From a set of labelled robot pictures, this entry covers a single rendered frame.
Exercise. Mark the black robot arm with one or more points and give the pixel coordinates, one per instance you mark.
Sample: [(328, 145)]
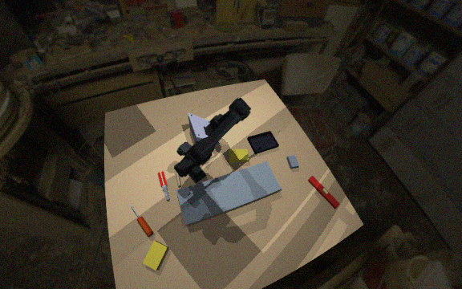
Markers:
[(200, 152)]

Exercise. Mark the red spirit level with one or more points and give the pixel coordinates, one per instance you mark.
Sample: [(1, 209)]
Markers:
[(318, 186)]

